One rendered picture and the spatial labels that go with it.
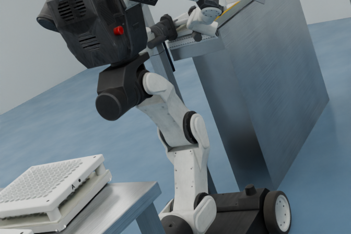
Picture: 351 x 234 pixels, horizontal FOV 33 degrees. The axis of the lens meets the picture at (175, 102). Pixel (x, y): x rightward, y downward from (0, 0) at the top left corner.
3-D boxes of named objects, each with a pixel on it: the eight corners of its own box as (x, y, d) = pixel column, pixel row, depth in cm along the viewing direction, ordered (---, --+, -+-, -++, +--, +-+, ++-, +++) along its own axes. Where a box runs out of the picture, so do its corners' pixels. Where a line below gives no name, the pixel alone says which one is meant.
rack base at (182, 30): (211, 28, 272) (209, 23, 272) (166, 39, 285) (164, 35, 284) (231, 14, 292) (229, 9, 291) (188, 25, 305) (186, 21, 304)
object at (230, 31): (225, 49, 276) (219, 28, 274) (173, 61, 291) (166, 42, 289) (301, -18, 381) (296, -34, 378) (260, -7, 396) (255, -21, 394)
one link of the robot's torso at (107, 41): (136, 67, 210) (98, -32, 200) (63, 84, 228) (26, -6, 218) (173, 41, 234) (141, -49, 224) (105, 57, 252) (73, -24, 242)
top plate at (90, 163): (53, 211, 134) (49, 203, 133) (-25, 221, 146) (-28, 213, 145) (105, 160, 154) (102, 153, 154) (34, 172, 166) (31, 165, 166)
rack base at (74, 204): (61, 230, 135) (57, 221, 135) (-16, 238, 147) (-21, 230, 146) (112, 177, 156) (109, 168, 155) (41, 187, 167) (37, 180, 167)
